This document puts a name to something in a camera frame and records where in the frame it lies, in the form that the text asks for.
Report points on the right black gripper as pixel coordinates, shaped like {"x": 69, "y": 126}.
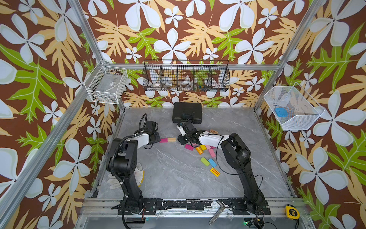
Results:
{"x": 180, "y": 140}

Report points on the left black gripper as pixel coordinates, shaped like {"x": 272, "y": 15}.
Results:
{"x": 157, "y": 137}

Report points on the magenta block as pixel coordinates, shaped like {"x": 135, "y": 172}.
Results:
{"x": 163, "y": 140}
{"x": 189, "y": 147}

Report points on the natural wood block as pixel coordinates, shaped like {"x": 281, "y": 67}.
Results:
{"x": 171, "y": 139}

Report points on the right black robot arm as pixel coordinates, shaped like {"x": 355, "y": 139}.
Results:
{"x": 237, "y": 156}

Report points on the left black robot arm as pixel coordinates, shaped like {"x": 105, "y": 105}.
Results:
{"x": 122, "y": 163}

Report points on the orange block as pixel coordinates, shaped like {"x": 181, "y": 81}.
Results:
{"x": 199, "y": 150}

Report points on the monkey picture wood block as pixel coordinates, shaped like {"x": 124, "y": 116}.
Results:
{"x": 213, "y": 131}

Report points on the black plastic tool case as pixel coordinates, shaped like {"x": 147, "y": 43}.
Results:
{"x": 183, "y": 112}

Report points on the pink block lower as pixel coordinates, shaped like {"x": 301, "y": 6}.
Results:
{"x": 212, "y": 153}

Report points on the green block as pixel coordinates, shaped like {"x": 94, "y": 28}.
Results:
{"x": 205, "y": 161}

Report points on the blue block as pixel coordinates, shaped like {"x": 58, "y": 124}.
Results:
{"x": 212, "y": 162}

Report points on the yellow red striped block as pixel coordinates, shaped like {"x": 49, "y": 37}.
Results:
{"x": 215, "y": 172}

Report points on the blue object in basket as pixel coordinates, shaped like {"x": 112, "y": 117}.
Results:
{"x": 281, "y": 112}

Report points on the white mesh basket right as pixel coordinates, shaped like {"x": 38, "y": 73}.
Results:
{"x": 303, "y": 110}

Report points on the yellow tape measure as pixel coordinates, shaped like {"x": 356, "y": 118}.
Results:
{"x": 292, "y": 212}

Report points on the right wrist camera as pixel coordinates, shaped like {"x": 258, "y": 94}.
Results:
{"x": 181, "y": 130}

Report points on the black wire basket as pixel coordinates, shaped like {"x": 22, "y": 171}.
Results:
{"x": 185, "y": 75}

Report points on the white wire basket left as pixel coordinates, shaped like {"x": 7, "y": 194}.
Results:
{"x": 106, "y": 83}

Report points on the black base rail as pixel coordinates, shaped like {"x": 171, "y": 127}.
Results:
{"x": 238, "y": 206}

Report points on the grey metal bracket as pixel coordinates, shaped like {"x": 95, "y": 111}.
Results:
{"x": 218, "y": 213}

